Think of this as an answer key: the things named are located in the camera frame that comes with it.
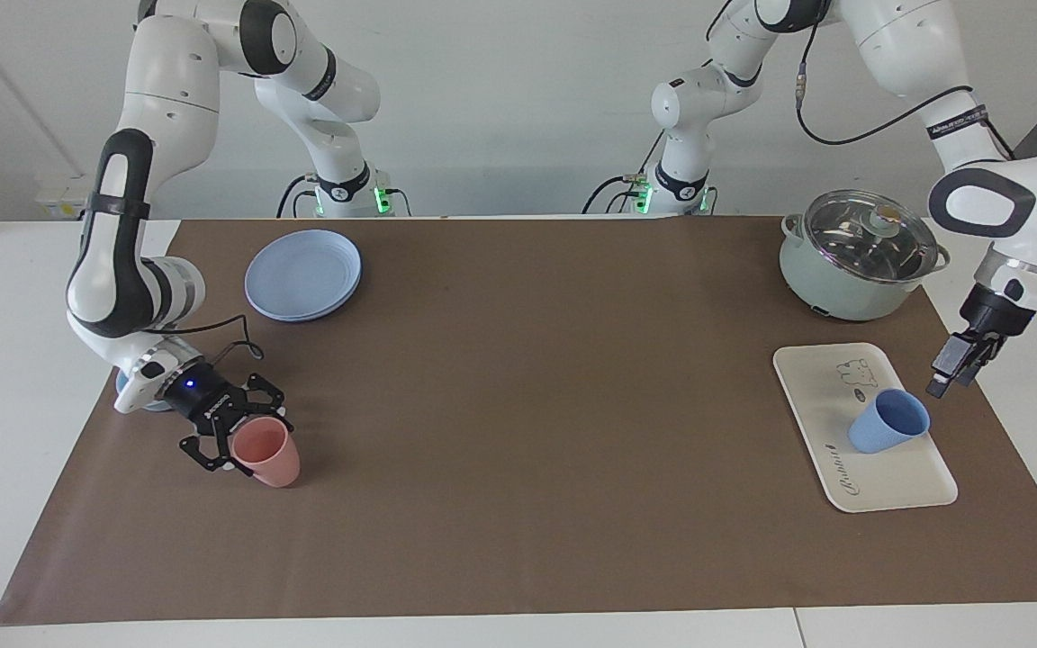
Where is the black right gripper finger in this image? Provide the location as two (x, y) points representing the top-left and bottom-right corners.
(179, 412), (245, 475)
(226, 372), (294, 431)

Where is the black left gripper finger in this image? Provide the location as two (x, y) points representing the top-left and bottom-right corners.
(960, 333), (1007, 388)
(925, 331), (978, 399)

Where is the pink plastic cup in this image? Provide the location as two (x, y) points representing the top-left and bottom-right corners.
(230, 417), (302, 489)

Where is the blue plastic cup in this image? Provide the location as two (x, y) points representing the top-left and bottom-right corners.
(848, 389), (932, 455)

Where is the cream tray with rabbit print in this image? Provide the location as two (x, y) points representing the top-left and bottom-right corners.
(772, 342), (959, 514)

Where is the light blue bowl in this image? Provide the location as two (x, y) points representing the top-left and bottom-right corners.
(115, 371), (174, 413)

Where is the light blue plate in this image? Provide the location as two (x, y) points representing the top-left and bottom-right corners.
(245, 229), (363, 323)

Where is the pale green electric pot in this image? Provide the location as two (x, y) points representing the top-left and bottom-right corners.
(780, 189), (950, 322)

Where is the glass pot lid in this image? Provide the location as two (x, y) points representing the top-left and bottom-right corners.
(804, 189), (941, 285)

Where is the brown table mat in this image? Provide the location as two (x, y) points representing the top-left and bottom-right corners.
(0, 216), (1037, 626)

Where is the black base cable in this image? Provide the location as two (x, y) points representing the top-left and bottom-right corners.
(277, 174), (320, 219)
(583, 174), (641, 215)

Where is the white wall socket strip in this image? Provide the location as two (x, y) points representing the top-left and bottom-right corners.
(37, 175), (101, 220)

